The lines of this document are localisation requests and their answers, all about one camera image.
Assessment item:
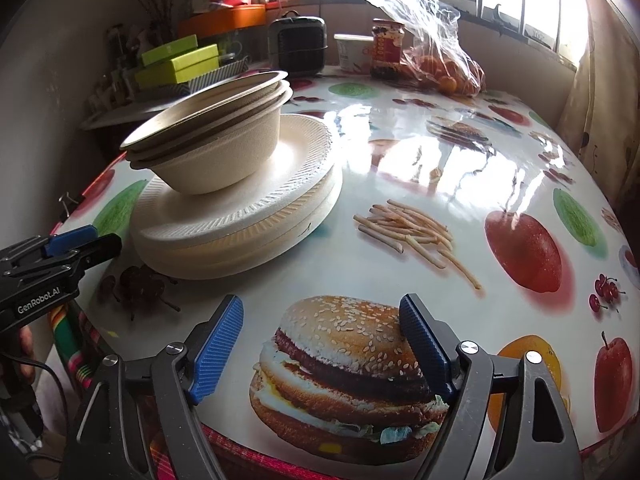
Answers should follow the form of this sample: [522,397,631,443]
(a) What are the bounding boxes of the lime green box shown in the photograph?
[141,35,198,67]
[134,44,219,90]

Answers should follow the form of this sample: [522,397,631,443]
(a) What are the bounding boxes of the loose orange fruit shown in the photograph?
[438,75,458,94]

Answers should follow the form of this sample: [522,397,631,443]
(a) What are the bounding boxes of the black binder clip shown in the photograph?
[58,192,85,222]

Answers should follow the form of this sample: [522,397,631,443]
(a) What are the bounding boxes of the floral curtain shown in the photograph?
[558,0,639,209]

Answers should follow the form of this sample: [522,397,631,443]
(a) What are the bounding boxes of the small black space heater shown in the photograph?
[268,10,328,77]

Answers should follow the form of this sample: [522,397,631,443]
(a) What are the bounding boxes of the white paper plate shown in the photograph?
[130,167,345,281]
[129,114,337,247]
[129,165,343,258]

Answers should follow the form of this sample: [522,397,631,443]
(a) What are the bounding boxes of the person left hand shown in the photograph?
[1,325,36,385]

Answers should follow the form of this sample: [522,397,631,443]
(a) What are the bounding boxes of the white plastic tub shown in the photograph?
[334,34,373,75]

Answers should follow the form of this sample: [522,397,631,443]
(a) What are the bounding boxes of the black cable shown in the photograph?
[0,353,72,461]

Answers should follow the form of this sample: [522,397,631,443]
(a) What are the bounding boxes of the red label glass jar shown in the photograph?
[370,18,405,80]

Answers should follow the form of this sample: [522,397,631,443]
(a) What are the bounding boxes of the striped grey box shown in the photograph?
[165,56,250,96]

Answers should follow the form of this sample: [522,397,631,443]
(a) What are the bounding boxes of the plastic bag of oranges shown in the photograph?
[366,0,486,96]

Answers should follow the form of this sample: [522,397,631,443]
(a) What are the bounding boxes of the large beige paper bowl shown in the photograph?
[130,87,293,195]

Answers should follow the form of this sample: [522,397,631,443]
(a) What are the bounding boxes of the orange tray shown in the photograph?
[177,4,266,39]

